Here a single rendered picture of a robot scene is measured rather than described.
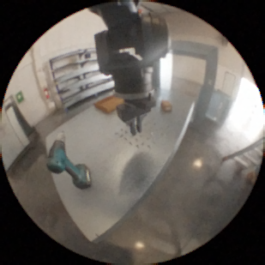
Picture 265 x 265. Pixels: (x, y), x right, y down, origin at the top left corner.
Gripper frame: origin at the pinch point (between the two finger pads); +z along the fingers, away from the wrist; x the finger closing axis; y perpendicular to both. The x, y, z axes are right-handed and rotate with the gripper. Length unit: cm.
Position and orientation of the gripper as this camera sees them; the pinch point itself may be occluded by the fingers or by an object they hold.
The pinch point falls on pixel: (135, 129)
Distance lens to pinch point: 40.4
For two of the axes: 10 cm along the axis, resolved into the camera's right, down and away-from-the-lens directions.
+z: 0.7, 7.3, 6.8
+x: -8.4, 4.1, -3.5
